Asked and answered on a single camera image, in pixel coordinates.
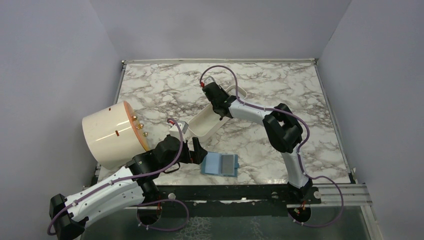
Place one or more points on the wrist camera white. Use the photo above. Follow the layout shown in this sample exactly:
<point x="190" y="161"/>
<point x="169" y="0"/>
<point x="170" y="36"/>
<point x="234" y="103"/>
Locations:
<point x="179" y="128"/>
<point x="208" y="80"/>

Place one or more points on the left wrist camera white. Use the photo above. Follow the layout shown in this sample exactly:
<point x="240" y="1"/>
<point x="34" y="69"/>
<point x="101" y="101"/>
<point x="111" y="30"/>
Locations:
<point x="179" y="128"/>

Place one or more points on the blue leather card holder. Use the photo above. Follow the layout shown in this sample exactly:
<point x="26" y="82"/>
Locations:
<point x="211" y="165"/>

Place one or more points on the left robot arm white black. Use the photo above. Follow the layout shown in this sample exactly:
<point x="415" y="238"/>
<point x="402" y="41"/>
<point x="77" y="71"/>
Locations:
<point x="132" y="185"/>

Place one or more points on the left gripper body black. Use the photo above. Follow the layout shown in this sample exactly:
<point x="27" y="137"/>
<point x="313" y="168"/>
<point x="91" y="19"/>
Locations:
<point x="187" y="156"/>

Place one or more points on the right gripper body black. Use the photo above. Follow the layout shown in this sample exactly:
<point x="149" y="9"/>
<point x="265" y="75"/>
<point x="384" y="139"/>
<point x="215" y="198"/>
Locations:
<point x="223" y="91"/>

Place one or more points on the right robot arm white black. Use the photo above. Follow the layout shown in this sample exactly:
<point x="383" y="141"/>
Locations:
<point x="283" y="130"/>

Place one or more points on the grey card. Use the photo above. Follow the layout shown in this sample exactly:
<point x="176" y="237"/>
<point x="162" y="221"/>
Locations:
<point x="227" y="164"/>

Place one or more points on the cream cylindrical container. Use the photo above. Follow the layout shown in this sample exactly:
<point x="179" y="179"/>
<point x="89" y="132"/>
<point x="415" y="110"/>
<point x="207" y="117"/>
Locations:
<point x="114" y="135"/>

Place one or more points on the white oblong plastic tray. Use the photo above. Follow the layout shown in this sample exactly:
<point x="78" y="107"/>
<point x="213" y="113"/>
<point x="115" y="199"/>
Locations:
<point x="206" y="123"/>

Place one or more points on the black front mounting rail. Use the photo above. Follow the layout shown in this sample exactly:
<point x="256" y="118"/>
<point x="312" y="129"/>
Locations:
<point x="226" y="201"/>

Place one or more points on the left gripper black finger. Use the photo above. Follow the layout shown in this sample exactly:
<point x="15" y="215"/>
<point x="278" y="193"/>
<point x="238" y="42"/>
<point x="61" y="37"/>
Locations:
<point x="199" y="155"/>
<point x="196" y="145"/>

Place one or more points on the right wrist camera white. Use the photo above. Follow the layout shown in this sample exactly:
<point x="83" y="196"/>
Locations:
<point x="208" y="80"/>

